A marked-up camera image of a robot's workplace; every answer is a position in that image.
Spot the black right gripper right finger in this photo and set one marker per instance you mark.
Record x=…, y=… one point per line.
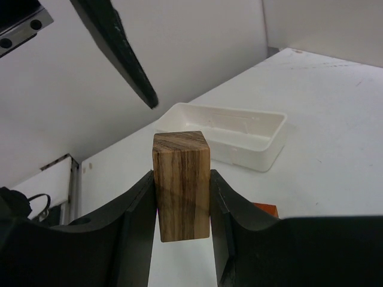
x=254, y=248

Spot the dark striped wood block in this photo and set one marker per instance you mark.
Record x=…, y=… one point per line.
x=181, y=165

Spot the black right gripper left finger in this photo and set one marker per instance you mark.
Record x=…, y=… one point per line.
x=110, y=246

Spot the orange triangular wood block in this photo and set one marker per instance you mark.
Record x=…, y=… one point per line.
x=269, y=208

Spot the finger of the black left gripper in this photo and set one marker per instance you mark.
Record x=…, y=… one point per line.
x=104, y=24

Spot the white plastic tray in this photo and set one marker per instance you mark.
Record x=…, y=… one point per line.
x=247, y=138

